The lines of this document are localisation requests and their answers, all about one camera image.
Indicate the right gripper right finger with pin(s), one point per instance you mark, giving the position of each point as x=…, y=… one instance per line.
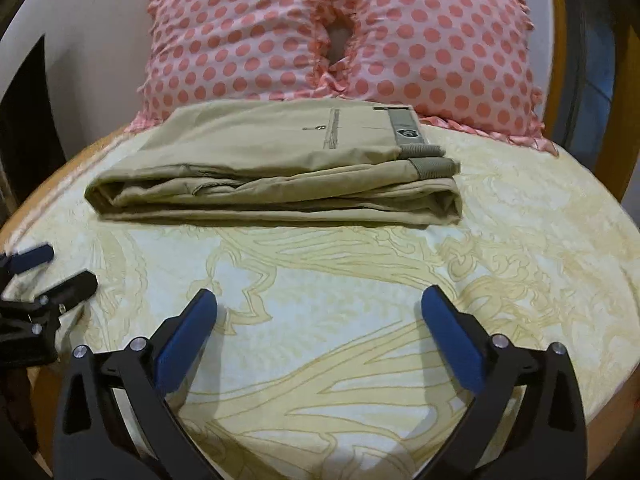
x=548, y=439

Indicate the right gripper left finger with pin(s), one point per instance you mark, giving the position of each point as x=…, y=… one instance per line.
x=113, y=419

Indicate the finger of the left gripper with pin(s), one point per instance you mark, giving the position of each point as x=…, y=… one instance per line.
x=70, y=293
x=20, y=262

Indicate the khaki beige pants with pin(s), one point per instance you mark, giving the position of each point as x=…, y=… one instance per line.
x=306, y=161

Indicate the black television screen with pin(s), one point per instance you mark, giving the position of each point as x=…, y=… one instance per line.
x=31, y=150

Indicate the cream patterned bed sheet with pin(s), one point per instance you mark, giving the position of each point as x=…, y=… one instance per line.
x=320, y=366

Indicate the left pink polka-dot pillow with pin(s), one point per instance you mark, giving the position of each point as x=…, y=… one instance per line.
x=205, y=50

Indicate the pink polka-dot pillow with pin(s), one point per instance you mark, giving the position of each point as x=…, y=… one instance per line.
x=205, y=50
x=460, y=64

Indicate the right pink polka-dot pillow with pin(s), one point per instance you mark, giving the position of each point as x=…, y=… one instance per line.
x=460, y=64

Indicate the wooden door frame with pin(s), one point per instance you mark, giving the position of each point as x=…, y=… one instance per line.
x=586, y=57

